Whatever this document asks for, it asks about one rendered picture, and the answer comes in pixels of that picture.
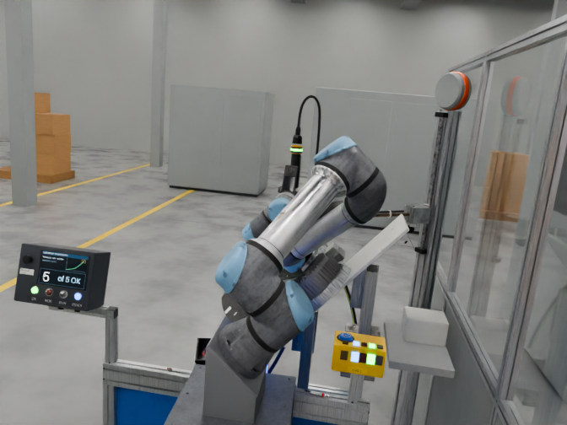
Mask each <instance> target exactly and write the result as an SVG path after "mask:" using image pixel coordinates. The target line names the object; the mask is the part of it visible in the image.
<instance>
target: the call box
mask: <svg viewBox="0 0 567 425"><path fill-rule="evenodd" d="M342 332H343V333H344V332H345V333H349V334H351V335H352V341H348V345H345V344H343V340H341V339H340V338H339V335H340V334H341V333H342ZM354 341H355V342H359V346H355V345H354ZM361 342H366V343H367V347H361ZM370 343H372V344H375V348H372V347H369V344H370ZM377 345H383V349H378V348H377ZM341 350H344V351H348V360H342V359H340V355H341ZM352 352H359V353H366V354H367V357H368V354H372V355H378V356H383V362H382V366H380V365H375V364H368V363H367V359H366V363H359V361H358V362H353V361H351V356H352ZM385 363H386V339H385V337H380V336H369V335H364V334H358V333H352V332H346V331H335V336H334V343H333V351H332V366H331V370H334V371H340V372H345V373H351V374H361V375H367V376H372V377H377V378H383V375H384V369H385Z"/></svg>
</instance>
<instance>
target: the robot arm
mask: <svg viewBox="0 0 567 425"><path fill-rule="evenodd" d="M357 145H358V144H357V143H354V142H353V141H352V140H351V139H350V138H349V137H347V136H342V137H340V138H338V139H337V140H335V141H334V142H332V143H330V144H329V145H328V146H326V147H325V148H324V149H322V150H321V151H320V152H319V153H318V154H317V155H316V156H315V157H314V158H313V161H314V163H315V166H314V167H313V168H312V170H311V175H312V177H311V178H310V179H309V180H308V182H307V183H306V184H305V185H304V186H303V187H302V186H299V188H296V189H295V186H296V181H297V175H298V166H293V165H285V169H284V174H283V184H282V186H280V187H279V188H278V193H280V194H279V195H278V196H277V197H276V198H275V199H274V200H273V201H272V202H271V203H270V204H269V205H268V206H267V207H266V208H264V209H263V211H262V212H260V213H259V214H258V215H257V216H256V217H255V218H254V219H252V220H251V221H250V222H249V223H248V224H247V225H246V226H245V227H244V228H243V229H242V236H243V238H244V240H245V241H246V242H243V241H239V242H238V243H236V244H235V245H234V246H233V247H232V249H231V250H229V252H228V253H227V254H226V255H225V257H224V259H223V260H222V261H221V262H220V264H219V266H218V268H217V271H216V272H215V281H216V283H217V284H218V285H219V286H220V287H221V288H222V289H223V290H224V292H225V293H227V294H228V295H229V296H230V297H231V298H232V299H233V300H234V301H235V302H237V303H238V304H239V305H240V306H241V307H242V308H243V309H244V310H245V311H246V312H247V313H248V314H249V315H248V316H247V317H246V318H243V319H241V320H237V321H235V322H232V323H230V324H228V325H226V326H225V327H224V328H223V329H221V330H220V331H219V333H218V344H219V348H220V351H221V352H222V354H223V356H224V358H225V360H226V361H227V362H228V364H229V365H230V366H231V367H232V368H233V369H234V370H235V371H236V372H237V373H238V374H240V375H242V376H243V377H246V378H248V379H255V378H256V377H257V376H259V375H260V374H261V373H262V372H263V371H264V370H265V368H266V367H267V365H268V363H269V362H270V360H271V359H272V357H273V355H274V353H276V352H277V351H278V350H279V349H281V348H282V347H283V346H285V345H286V344H287V343H288V342H290V341H291V340H292V339H293V338H295V337H296V336H297V335H299V334H300V333H301V332H303V331H304V330H305V328H306V327H307V326H308V325H310V324H311V323H312V321H313V320H314V317H315V314H314V310H313V307H312V304H311V302H310V300H309V298H308V297H307V295H306V293H305V292H304V290H303V289H302V288H301V286H300V285H299V284H298V283H297V282H295V281H293V280H289V281H287V282H286V283H285V282H284V281H283V280H282V279H281V278H280V277H279V276H278V275H279V274H280V273H281V271H282V270H283V269H285V270H287V271H288V272H290V273H293V272H296V271H298V270H299V269H300V268H301V267H302V266H303V265H304V263H305V257H306V256H307V255H309V254H310V253H312V252H313V251H315V250H317V249H319V248H320V247H322V246H323V245H325V244H326V243H328V242H329V241H331V240H333V239H335V238H336V237H338V236H339V235H340V234H342V233H344V232H345V231H347V230H349V229H351V228H352V227H353V226H355V225H356V224H365V223H367V222H368V221H370V220H371V219H372V218H373V217H374V216H375V215H376V214H377V213H378V212H379V211H380V210H381V207H382V206H383V203H384V201H385V199H386V190H387V186H386V178H385V176H384V175H383V173H382V172H381V171H380V170H379V169H378V168H377V167H376V166H375V165H374V164H373V162H372V161H371V160H370V159H369V158H368V157H367V156H366V155H365V154H364V152H363V151H362V150H361V149H360V148H359V147H358V146H357ZM345 195H346V197H345V198H344V200H343V203H342V204H340V205H339V206H338V207H336V208H334V209H333V210H331V211H330V212H329V213H327V214H326V215H324V216H323V217H321V218H320V219H318V218H319V217H320V216H321V215H322V214H323V213H324V211H325V210H326V209H327V208H328V206H329V205H330V204H331V203H332V201H333V200H334V199H335V198H336V197H343V196H345ZM317 219H318V220H317ZM316 220H317V221H316Z"/></svg>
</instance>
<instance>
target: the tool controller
mask: <svg viewBox="0 0 567 425"><path fill-rule="evenodd" d="M110 257H111V253H110V252H109V251H103V250H91V249H85V248H78V247H72V246H65V245H53V244H46V243H23V244H22V245H21V251H20V258H19V269H18V275H17V281H16V287H15V293H14V300H15V301H20V302H25V303H32V304H42V305H48V306H53V307H58V308H57V309H63V308H65V309H74V312H80V310H82V311H90V310H92V309H98V308H99V307H101V306H102V305H104V301H105V290H106V283H107V277H108V270H109V264H110ZM40 268H47V269H53V270H54V276H53V282H52V285H49V284H44V283H38V281H39V274H40ZM34 286H37V287H38V288H39V292H38V294H33V293H32V292H31V288H32V287H34ZM48 288H52V290H53V295H52V296H46V290H47V289H48ZM62 290H66V291H67V297H66V298H64V299H62V298H61V297H60V292H61V291H62ZM77 292H80V293H81V294H82V296H83V297H82V298H81V300H76V299H75V298H74V294H75V293H77Z"/></svg>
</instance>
